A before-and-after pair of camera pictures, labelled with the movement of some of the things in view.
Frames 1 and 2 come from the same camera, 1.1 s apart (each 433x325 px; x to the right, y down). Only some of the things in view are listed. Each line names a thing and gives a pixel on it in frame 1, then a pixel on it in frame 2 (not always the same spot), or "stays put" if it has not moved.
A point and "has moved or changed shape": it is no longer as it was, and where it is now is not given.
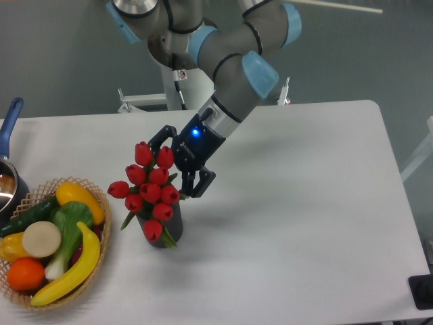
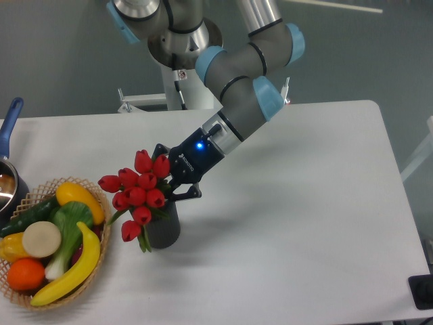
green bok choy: x=67 y=216 stays put
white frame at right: x=425 y=148 stays put
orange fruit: x=26 y=275 stays put
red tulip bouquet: x=150 y=185 has moved or changed shape
